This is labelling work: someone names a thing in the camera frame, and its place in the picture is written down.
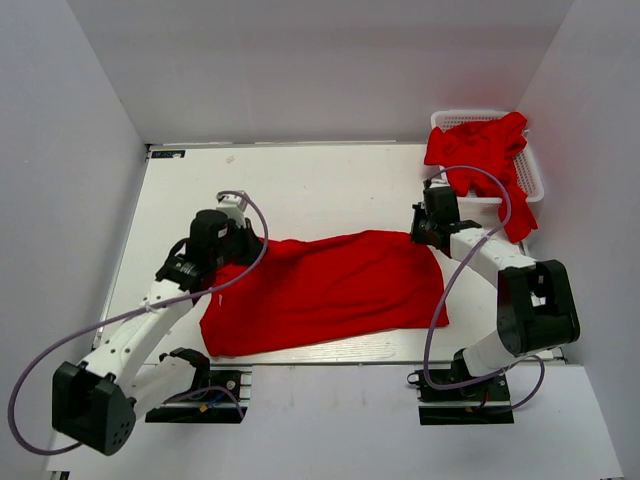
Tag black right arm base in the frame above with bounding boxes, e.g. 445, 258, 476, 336
406, 368, 514, 426

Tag red t shirt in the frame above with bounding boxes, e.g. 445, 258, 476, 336
199, 230, 449, 357

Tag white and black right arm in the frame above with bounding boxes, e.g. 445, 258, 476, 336
410, 180, 581, 399

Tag red t shirts in basket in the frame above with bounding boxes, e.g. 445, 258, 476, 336
424, 112, 538, 243

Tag blue label sticker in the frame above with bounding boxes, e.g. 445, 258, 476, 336
150, 150, 186, 159

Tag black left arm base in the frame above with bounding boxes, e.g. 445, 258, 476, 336
144, 367, 252, 425

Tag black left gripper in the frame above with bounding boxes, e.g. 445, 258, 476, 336
211, 218, 268, 270

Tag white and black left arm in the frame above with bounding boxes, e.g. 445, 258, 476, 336
52, 203, 266, 456

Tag white plastic basket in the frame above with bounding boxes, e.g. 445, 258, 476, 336
430, 109, 544, 207

